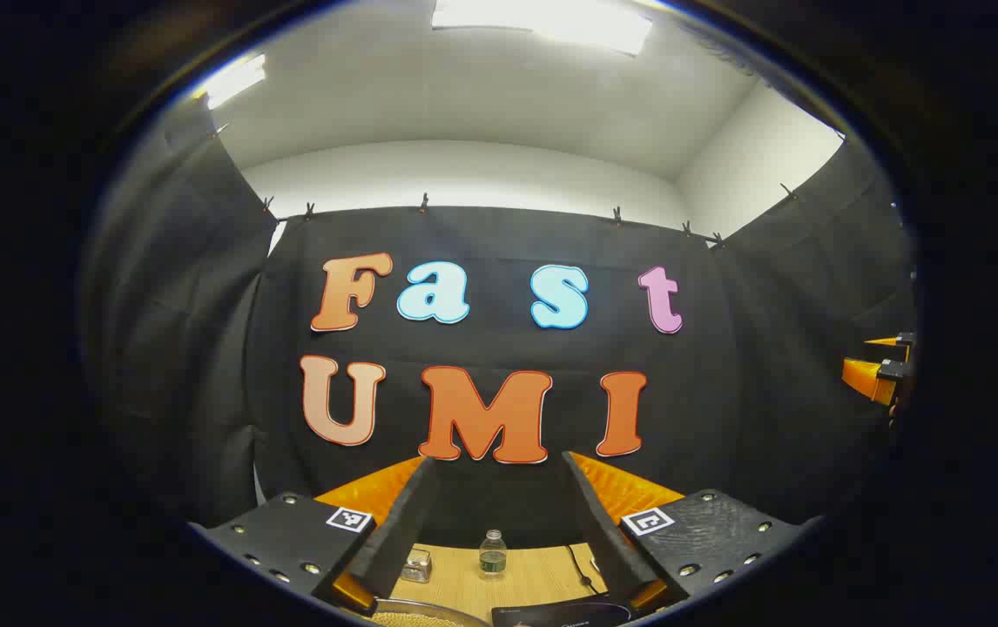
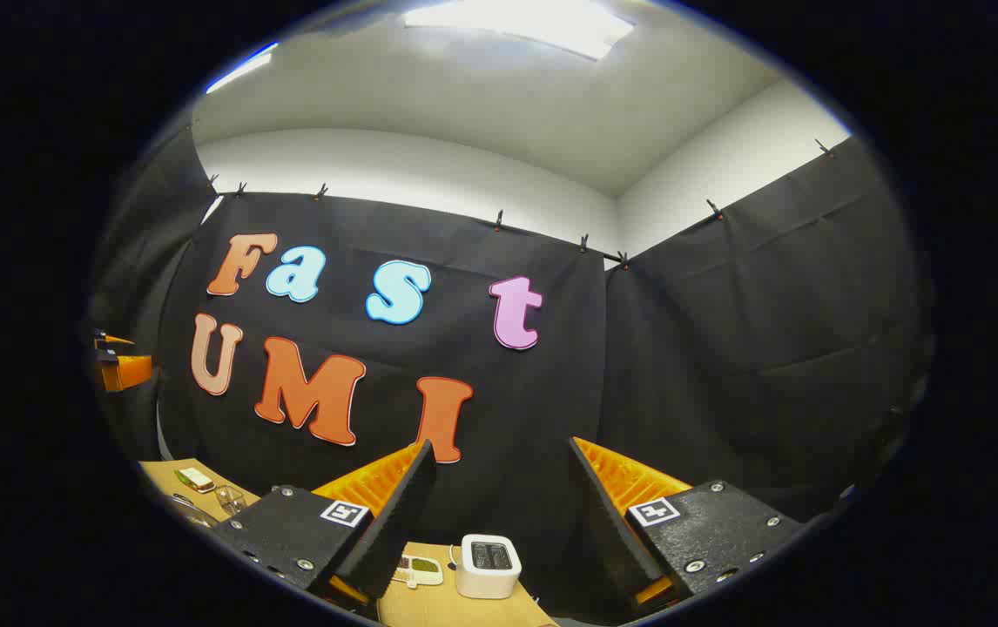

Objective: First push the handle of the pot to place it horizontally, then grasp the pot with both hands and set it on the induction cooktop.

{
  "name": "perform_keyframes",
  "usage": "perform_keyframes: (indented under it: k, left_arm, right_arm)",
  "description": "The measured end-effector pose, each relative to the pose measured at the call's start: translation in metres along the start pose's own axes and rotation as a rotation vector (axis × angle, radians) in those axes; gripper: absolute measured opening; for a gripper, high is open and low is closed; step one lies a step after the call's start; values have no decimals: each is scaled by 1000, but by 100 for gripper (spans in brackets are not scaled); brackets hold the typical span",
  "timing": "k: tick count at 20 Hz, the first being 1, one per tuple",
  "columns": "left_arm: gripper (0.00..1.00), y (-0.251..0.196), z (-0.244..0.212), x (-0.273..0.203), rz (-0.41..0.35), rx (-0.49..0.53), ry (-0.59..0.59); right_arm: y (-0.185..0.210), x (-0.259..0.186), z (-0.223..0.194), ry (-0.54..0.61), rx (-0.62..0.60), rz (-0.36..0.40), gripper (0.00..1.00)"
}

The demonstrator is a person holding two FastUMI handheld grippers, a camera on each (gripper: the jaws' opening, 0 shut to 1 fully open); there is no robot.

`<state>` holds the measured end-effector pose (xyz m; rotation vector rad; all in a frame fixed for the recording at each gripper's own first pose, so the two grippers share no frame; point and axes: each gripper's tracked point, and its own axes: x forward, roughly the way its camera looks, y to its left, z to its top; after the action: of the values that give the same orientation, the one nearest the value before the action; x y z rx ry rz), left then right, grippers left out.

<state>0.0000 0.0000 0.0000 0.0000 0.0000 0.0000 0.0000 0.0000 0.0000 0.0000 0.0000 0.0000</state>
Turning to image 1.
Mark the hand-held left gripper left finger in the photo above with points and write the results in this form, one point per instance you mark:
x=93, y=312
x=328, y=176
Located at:
x=403, y=531

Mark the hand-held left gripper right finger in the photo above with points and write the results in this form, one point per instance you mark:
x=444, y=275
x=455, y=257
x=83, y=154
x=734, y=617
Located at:
x=603, y=540

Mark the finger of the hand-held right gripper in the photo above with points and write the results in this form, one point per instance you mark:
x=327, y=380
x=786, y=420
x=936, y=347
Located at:
x=869, y=376
x=900, y=340

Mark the stainless steel pot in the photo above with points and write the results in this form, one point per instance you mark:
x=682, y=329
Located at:
x=421, y=616

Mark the black induction cooktop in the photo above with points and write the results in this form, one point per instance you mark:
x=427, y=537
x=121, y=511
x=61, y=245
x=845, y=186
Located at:
x=551, y=615

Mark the clear plastic water bottle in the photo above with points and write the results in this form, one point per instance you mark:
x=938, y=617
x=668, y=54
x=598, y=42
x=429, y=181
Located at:
x=493, y=557

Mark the black backdrop cloth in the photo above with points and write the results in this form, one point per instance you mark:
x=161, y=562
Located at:
x=725, y=392

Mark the row of black cloth clips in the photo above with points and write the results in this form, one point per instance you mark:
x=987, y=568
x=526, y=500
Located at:
x=423, y=204

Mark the large ceiling light panel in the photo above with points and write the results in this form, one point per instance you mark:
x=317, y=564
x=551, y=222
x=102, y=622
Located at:
x=542, y=22

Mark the small ceiling light panel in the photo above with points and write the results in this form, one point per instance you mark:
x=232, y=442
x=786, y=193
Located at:
x=233, y=80

